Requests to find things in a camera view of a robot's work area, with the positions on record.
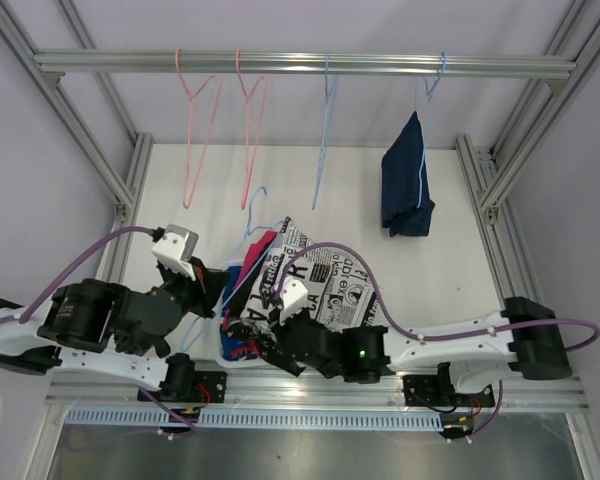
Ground white black print trousers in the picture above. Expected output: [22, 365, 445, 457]
[239, 215, 384, 336]

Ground white plastic basket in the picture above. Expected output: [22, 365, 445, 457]
[213, 261, 265, 369]

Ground pink trousers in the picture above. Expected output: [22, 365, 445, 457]
[237, 230, 278, 284]

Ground blue hanger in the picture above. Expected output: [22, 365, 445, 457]
[312, 51, 339, 210]
[416, 51, 448, 208]
[179, 185, 276, 353]

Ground black white patterned trousers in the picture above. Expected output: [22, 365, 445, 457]
[224, 238, 306, 379]

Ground pink hanger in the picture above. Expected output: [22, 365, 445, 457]
[235, 49, 269, 210]
[173, 48, 224, 209]

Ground navy blue trousers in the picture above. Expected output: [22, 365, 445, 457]
[381, 111, 435, 237]

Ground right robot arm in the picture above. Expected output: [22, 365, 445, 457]
[259, 297, 572, 405]

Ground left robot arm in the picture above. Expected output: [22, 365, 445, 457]
[0, 258, 231, 402]

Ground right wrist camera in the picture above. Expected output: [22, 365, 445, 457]
[278, 278, 309, 324]

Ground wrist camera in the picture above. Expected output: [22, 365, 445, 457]
[151, 224, 199, 265]
[278, 278, 309, 324]

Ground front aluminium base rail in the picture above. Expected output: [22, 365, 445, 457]
[44, 367, 589, 413]

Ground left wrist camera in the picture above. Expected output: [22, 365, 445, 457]
[151, 224, 199, 265]

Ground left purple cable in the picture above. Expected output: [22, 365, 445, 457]
[19, 225, 201, 446]

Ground white slotted cable duct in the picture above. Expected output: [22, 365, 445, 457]
[65, 406, 443, 432]

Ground left aluminium frame struts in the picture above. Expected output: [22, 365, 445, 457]
[0, 1, 154, 223]

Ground aluminium frame struts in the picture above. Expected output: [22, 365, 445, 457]
[454, 0, 600, 371]
[0, 1, 154, 223]

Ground aluminium hanging rail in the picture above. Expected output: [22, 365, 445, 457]
[33, 49, 577, 80]

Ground right aluminium frame struts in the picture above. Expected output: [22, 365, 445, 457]
[454, 0, 600, 371]

